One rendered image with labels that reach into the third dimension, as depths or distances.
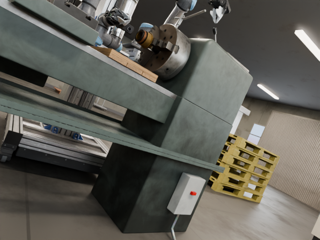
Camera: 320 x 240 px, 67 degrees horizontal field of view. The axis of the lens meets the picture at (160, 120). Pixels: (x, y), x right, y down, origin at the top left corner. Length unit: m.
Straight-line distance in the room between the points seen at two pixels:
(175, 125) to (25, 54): 0.83
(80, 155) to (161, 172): 0.74
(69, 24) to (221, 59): 0.93
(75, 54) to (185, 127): 0.76
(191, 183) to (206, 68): 0.72
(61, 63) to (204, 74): 0.81
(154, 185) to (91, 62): 0.80
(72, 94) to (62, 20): 1.23
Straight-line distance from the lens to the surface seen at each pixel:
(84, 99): 2.16
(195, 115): 1.51
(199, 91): 1.49
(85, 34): 1.05
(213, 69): 1.54
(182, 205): 1.65
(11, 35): 1.05
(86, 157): 2.00
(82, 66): 1.12
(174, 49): 1.39
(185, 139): 1.51
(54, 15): 1.02
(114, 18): 1.41
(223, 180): 3.91
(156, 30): 1.55
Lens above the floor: 0.72
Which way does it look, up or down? 1 degrees down
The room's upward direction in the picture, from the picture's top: 24 degrees clockwise
